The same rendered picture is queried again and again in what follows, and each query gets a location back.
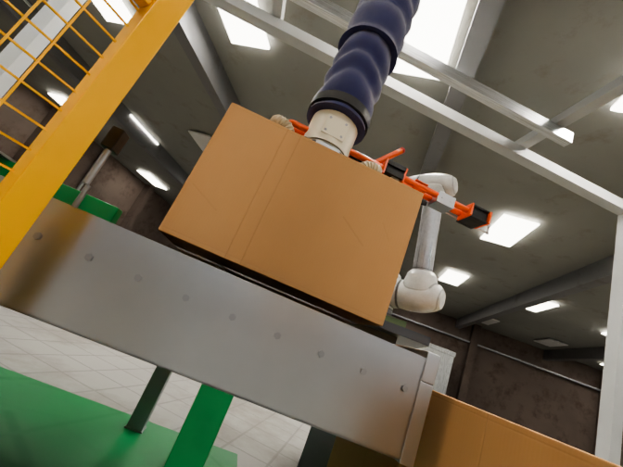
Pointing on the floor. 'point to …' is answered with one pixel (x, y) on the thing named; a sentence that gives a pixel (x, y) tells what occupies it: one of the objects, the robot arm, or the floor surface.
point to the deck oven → (441, 366)
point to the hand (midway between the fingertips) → (393, 176)
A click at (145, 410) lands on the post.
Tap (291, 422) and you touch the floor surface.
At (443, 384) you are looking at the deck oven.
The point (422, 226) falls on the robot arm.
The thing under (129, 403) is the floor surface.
